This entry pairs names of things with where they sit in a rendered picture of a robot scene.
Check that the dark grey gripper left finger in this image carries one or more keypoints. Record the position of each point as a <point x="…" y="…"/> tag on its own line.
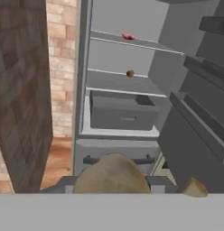
<point x="64" y="183"/>

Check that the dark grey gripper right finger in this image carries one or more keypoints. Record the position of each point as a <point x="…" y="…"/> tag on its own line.
<point x="160" y="184"/>

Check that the tan chicken drumstick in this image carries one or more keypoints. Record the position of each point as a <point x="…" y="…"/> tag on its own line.
<point x="112" y="176"/>

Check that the grey fridge door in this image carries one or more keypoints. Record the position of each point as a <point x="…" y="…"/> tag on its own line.
<point x="201" y="120"/>

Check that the grey fridge crisper drawer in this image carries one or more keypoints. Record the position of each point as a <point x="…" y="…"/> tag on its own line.
<point x="116" y="115"/>

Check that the grey fridge rack with vegetable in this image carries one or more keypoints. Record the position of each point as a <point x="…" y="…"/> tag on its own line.
<point x="116" y="82"/>

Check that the brown round vegetable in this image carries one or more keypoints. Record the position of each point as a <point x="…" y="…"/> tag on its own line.
<point x="130" y="73"/>

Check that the grey open fridge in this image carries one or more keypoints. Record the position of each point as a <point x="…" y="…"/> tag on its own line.
<point x="116" y="57"/>

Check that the grey fridge rack with meat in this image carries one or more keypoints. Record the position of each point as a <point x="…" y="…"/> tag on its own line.
<point x="138" y="43"/>

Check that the red raw meat piece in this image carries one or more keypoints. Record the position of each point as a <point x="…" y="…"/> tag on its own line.
<point x="128" y="36"/>

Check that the grey freezer drawer front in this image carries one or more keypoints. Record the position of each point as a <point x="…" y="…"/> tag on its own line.
<point x="86" y="147"/>

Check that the large dark door shelf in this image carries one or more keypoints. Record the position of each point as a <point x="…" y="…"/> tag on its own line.
<point x="198" y="120"/>

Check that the medium dark door shelf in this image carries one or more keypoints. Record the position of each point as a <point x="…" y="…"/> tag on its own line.
<point x="207" y="72"/>

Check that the small dark door shelf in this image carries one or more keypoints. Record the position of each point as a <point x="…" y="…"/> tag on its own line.
<point x="214" y="24"/>

